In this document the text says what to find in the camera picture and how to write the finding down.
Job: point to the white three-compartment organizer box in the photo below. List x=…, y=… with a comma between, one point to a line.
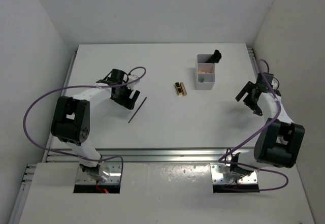
x=209, y=78

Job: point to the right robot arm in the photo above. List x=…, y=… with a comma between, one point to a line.
x=279, y=143

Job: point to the aluminium rail front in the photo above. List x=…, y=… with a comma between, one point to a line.
x=141, y=155

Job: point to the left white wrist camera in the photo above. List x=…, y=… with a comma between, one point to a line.
x=133, y=79

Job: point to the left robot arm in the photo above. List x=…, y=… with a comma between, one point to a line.
x=71, y=120

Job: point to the black thin pencil left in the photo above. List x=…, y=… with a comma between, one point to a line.
x=137, y=110

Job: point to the metal base plate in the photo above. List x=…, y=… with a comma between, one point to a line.
x=222, y=176
x=111, y=173

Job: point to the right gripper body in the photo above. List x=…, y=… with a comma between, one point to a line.
x=251, y=103

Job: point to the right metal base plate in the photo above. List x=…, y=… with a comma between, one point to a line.
x=222, y=176

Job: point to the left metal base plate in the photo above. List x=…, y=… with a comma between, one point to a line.
x=111, y=173

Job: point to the rose gold lipstick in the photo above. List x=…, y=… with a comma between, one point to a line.
x=184, y=92

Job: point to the black gold lipstick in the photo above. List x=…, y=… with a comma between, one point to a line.
x=178, y=88

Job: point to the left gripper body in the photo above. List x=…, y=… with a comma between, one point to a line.
x=123, y=95

